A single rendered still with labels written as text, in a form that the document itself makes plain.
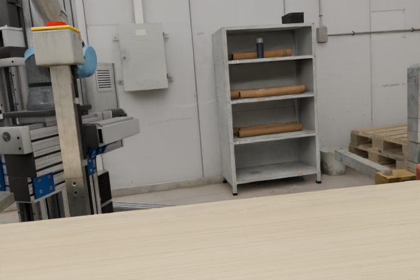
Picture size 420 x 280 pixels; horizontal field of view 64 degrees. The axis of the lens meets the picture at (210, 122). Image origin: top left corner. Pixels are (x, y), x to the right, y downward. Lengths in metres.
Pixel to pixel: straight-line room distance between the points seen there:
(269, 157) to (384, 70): 1.66
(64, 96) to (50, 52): 0.08
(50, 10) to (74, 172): 0.67
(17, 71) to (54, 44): 0.93
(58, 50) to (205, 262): 0.46
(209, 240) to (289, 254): 0.10
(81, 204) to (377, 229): 0.53
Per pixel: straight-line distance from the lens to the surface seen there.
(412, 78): 0.84
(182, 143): 3.47
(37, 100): 1.37
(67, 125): 0.71
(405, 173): 0.86
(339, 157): 1.09
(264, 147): 3.67
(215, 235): 0.46
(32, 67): 1.39
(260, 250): 0.42
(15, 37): 1.65
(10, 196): 1.13
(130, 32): 3.20
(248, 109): 3.55
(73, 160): 0.72
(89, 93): 1.79
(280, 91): 3.23
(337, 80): 3.99
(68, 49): 0.68
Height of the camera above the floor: 1.10
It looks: 7 degrees down
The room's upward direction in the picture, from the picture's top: 4 degrees counter-clockwise
